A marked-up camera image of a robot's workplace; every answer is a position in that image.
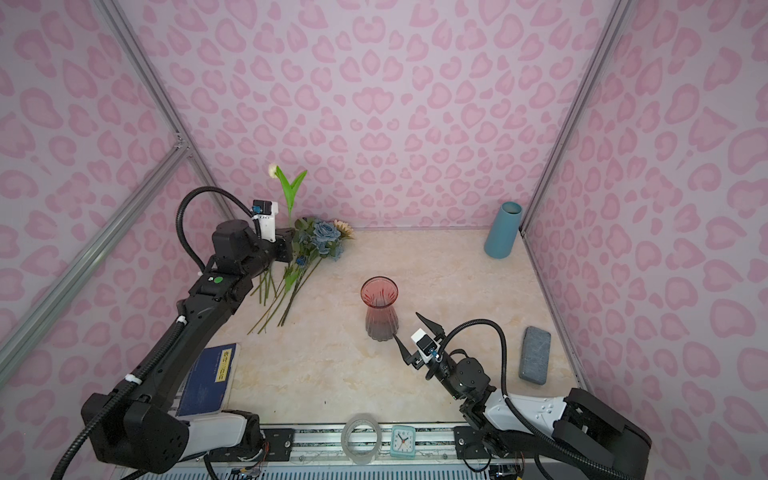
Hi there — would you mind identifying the pink tulip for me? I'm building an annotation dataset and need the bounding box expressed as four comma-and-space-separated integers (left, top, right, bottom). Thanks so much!
251, 267, 284, 308

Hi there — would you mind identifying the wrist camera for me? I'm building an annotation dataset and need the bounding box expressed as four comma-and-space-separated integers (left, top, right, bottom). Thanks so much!
252, 200, 279, 243
411, 329, 440, 365

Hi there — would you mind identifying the orange flower stem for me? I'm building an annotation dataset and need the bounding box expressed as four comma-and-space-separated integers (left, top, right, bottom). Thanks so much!
248, 256, 307, 334

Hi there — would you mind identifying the teal cylindrical vase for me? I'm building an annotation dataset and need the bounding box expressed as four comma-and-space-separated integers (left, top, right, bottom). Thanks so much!
484, 201, 523, 259

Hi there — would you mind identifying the blue rose bouquet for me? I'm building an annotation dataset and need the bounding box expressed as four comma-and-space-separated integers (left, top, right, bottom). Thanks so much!
278, 217, 354, 326

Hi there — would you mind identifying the blue book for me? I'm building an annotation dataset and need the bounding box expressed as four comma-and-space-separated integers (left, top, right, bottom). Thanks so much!
174, 343, 238, 418

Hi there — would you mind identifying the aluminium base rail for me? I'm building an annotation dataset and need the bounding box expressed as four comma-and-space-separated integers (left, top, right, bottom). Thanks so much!
110, 419, 640, 480

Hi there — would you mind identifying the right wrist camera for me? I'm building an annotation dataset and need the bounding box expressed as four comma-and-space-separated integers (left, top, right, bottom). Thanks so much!
411, 329, 440, 365

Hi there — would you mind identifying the red glass vase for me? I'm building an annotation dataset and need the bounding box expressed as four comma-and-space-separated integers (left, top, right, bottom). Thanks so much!
360, 276, 399, 342

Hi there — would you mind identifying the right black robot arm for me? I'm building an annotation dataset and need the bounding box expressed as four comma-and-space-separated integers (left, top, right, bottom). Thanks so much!
398, 317, 652, 479

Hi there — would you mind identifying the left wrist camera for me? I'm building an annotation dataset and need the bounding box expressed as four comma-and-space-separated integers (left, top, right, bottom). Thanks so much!
252, 200, 279, 243

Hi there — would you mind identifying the small teal alarm clock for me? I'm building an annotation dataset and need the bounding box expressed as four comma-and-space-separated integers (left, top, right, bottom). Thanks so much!
390, 425, 416, 459

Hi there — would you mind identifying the clear tape roll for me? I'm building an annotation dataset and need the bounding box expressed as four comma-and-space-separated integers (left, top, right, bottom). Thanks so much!
340, 413, 383, 465

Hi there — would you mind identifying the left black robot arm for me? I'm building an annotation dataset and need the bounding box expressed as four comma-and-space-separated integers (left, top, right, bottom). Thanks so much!
52, 200, 293, 479

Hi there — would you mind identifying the grey sponge block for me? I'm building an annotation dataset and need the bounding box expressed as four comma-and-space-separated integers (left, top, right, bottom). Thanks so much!
518, 326, 552, 385

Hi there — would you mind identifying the white tulip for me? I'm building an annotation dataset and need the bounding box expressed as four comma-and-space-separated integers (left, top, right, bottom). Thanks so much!
268, 164, 307, 227

